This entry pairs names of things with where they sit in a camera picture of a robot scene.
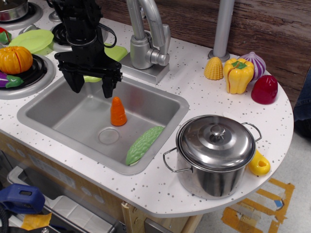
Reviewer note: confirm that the front left stove burner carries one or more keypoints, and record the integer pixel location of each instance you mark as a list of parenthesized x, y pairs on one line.
[(39, 76)]

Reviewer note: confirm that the silver toy sink basin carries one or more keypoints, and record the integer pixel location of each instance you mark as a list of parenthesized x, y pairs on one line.
[(81, 120)]

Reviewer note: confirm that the light green plastic plate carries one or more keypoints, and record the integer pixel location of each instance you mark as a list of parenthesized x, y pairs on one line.
[(33, 40)]

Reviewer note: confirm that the grey metal pole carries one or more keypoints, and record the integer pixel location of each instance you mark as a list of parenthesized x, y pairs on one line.
[(225, 13)]

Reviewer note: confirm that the purple toy onion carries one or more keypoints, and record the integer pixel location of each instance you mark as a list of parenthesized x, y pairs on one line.
[(258, 62)]

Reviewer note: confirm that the silver back stove knob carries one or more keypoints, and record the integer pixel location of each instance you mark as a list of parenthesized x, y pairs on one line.
[(54, 17)]

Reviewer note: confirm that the silver stove knob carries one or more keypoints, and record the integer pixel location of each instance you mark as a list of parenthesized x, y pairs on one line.
[(54, 17), (28, 28)]

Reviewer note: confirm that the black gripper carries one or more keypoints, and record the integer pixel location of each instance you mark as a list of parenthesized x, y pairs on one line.
[(90, 60)]

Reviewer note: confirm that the green toy bitter gourd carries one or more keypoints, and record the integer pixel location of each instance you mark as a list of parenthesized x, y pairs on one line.
[(142, 144)]

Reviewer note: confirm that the orange toy pumpkin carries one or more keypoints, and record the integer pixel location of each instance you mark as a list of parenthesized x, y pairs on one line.
[(15, 60)]

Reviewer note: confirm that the red toy pepper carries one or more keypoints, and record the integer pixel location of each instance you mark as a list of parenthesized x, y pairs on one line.
[(5, 36)]

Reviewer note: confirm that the yellow plastic utensil handle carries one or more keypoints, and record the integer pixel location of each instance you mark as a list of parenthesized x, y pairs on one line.
[(259, 165)]

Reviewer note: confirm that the purple toy eggplant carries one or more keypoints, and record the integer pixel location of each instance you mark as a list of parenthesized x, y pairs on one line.
[(9, 81)]

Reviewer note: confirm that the yellow toy corn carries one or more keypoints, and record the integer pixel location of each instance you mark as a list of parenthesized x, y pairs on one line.
[(214, 69)]

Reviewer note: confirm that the yellow toy bell pepper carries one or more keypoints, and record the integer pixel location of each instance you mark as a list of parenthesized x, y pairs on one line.
[(238, 73)]

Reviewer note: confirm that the green plastic cutting board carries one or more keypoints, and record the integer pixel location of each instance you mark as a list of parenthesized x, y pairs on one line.
[(117, 53)]

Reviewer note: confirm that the silver toy faucet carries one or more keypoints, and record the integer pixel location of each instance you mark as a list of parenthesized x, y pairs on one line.
[(148, 59)]

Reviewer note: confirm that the back left stove burner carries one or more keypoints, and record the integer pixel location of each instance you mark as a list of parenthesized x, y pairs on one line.
[(34, 14)]

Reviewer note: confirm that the stainless steel pot lid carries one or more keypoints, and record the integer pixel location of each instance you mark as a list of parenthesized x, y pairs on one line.
[(215, 143)]

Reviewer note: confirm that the dark red toy fruit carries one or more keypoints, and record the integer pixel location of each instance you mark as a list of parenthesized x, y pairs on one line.
[(265, 90)]

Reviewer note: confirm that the orange toy carrot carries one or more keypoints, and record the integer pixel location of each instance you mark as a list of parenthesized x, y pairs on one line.
[(117, 112)]

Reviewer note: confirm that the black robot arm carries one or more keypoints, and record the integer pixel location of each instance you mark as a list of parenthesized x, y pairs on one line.
[(81, 19)]

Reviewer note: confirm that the blue clamp handle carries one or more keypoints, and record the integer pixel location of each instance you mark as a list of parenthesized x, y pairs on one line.
[(22, 199)]

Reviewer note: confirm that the small steel pot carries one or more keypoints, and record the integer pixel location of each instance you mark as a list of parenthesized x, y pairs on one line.
[(11, 10)]

